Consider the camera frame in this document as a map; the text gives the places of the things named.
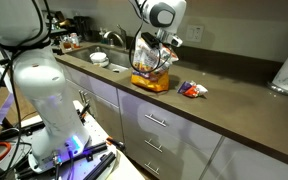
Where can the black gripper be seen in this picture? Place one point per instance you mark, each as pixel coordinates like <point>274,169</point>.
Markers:
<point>163,45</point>

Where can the orange white plastic snack bag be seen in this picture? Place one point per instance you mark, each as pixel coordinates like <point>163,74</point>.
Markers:
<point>150,78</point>

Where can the chrome faucet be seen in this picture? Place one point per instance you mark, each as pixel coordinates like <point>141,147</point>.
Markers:
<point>115,36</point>

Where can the stainless steel sink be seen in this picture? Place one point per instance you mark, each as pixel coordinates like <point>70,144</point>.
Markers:
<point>114,57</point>

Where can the red white purple snack pack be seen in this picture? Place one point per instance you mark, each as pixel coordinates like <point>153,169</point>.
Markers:
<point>192,90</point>

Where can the small soap bottle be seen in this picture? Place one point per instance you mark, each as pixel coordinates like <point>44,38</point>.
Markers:
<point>102,36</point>

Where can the white bowl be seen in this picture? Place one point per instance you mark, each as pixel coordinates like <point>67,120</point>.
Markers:
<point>99,58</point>

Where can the black coffee maker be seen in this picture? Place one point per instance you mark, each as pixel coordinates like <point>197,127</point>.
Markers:
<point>83,28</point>

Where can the white red pill bottle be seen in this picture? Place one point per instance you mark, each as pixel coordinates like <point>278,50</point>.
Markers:
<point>74,39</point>

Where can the amber bottle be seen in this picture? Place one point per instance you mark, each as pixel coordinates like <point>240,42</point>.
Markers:
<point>66,42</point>

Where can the grey kitchen cabinet unit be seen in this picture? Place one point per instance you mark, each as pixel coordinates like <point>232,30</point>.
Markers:
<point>170,143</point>

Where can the orange black clamp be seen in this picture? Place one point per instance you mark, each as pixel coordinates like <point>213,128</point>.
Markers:
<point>115,143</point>

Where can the metal roll holder base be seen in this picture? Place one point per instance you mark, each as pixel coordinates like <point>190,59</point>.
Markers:
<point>280,90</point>

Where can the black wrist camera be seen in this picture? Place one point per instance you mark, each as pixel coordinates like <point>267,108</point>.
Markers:
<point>150,38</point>

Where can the white wall outlet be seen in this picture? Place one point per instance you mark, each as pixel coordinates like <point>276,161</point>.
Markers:
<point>194,33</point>

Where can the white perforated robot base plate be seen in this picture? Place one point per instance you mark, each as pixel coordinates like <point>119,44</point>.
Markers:
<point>95,133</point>

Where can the black aluminium rail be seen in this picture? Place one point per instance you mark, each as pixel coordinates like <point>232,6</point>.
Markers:
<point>99,166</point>

